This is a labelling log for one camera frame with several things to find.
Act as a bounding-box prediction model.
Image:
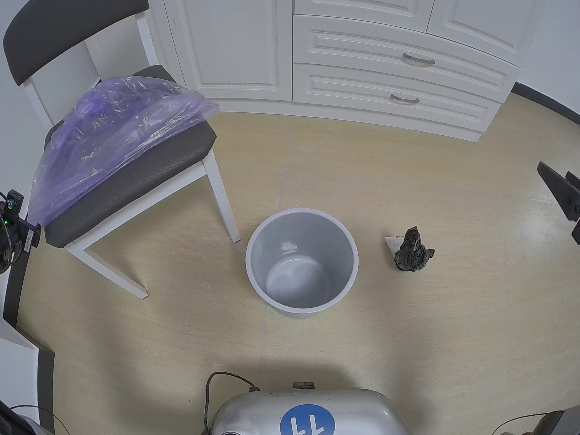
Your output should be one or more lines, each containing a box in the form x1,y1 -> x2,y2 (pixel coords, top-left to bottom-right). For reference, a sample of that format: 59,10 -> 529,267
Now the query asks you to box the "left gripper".
18,220 -> 42,258

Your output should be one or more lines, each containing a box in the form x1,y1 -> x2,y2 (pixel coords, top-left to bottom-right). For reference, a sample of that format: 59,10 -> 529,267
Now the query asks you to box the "white chair dark grey seat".
2,0 -> 242,300

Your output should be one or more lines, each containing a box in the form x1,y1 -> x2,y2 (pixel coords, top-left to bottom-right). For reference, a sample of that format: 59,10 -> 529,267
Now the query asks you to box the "purple plastic bag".
28,74 -> 220,230

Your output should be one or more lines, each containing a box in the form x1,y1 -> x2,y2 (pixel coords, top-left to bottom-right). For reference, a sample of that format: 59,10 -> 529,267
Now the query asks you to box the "white trash bin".
245,208 -> 360,320

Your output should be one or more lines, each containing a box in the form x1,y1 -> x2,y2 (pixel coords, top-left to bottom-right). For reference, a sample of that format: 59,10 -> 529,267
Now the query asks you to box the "black plastic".
393,226 -> 437,273

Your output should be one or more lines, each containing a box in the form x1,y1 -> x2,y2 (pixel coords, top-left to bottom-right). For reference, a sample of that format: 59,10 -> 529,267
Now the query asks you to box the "white wardrobe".
144,0 -> 553,143

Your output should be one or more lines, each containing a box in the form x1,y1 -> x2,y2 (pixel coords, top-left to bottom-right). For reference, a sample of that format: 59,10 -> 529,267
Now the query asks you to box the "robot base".
213,381 -> 408,435

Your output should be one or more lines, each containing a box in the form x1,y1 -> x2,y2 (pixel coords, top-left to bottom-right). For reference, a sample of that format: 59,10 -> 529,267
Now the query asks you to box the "black cable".
205,372 -> 260,435

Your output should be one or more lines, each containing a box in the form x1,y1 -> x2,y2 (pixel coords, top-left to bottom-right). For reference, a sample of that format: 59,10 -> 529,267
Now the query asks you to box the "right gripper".
537,161 -> 580,246

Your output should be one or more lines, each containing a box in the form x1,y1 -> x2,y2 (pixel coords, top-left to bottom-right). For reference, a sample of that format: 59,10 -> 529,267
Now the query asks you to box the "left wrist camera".
0,189 -> 25,227

